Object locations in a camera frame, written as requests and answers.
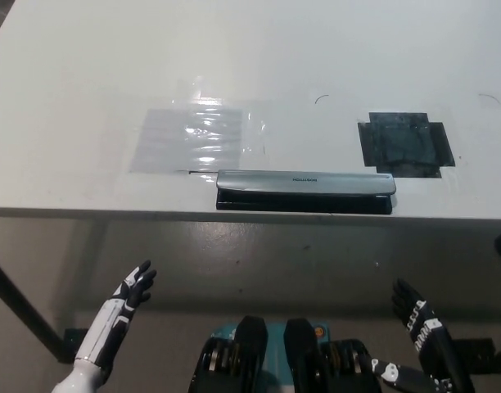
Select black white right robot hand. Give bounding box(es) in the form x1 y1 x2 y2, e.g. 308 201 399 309
370 278 477 393

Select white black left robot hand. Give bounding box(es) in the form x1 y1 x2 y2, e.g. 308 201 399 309
73 260 158 369

